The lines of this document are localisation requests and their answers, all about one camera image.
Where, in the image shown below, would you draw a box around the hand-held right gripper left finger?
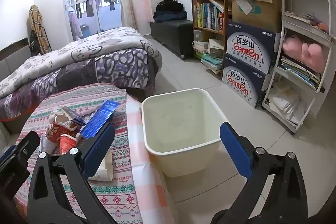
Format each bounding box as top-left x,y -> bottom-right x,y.
28,123 -> 116,224

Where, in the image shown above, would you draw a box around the black storage bench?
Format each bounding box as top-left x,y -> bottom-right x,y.
150,19 -> 194,58

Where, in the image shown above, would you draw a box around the plaid coat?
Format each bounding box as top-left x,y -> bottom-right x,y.
28,5 -> 50,56

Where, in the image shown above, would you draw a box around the white plastic bin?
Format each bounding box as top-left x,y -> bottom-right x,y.
141,89 -> 228,178

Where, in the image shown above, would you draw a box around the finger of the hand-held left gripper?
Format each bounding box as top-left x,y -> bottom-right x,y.
0,131 -> 40,172

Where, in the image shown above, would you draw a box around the bed with printed quilt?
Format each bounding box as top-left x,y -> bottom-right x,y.
0,27 -> 163,123

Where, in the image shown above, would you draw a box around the torn blue white carton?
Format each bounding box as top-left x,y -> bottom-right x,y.
54,106 -> 86,126

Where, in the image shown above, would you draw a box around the pink checkered cloth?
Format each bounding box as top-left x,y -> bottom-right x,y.
125,94 -> 174,224

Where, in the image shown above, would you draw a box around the dark blue folded clothes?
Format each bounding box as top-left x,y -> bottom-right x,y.
153,10 -> 188,23

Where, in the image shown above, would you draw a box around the pink plush toy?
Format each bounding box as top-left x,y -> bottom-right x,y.
282,34 -> 326,73

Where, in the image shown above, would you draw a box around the round table with striped cloth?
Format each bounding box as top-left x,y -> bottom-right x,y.
13,82 -> 143,224

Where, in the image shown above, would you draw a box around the row of hanging clothes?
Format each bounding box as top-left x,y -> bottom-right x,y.
65,0 -> 121,19

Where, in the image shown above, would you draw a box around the blue printed carton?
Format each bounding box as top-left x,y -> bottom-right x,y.
226,21 -> 277,75
222,53 -> 269,109

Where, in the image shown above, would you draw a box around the white paper bag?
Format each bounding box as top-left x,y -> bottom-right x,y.
89,155 -> 115,182

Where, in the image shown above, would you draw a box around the brown cardboard box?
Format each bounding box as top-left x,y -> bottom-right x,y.
228,0 -> 283,33

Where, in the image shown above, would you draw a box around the stack of shelf books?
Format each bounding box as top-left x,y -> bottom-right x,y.
279,55 -> 322,91

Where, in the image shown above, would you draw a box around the crushed red paper cup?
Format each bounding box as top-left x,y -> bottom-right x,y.
46,114 -> 79,143

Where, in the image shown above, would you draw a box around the pile of white papers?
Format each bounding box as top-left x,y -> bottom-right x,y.
265,86 -> 307,128

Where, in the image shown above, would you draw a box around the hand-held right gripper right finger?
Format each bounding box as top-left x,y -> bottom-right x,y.
213,122 -> 315,224

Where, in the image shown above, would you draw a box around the black hanging bag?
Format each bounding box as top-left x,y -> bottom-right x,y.
29,29 -> 40,54

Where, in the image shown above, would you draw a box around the small red paper cup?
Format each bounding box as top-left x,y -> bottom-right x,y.
59,134 -> 78,155

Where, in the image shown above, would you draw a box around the row of colourful books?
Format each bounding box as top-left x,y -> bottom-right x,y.
194,0 -> 225,32

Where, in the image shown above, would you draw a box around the blue cardboard box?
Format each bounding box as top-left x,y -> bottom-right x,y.
80,100 -> 120,139

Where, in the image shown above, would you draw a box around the pile of flat books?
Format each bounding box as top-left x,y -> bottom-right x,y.
192,30 -> 225,75

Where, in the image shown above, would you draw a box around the grey padded headboard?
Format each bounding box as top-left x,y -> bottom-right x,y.
0,38 -> 32,78

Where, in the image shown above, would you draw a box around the wooden bookshelf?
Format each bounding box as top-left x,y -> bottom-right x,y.
186,0 -> 229,75

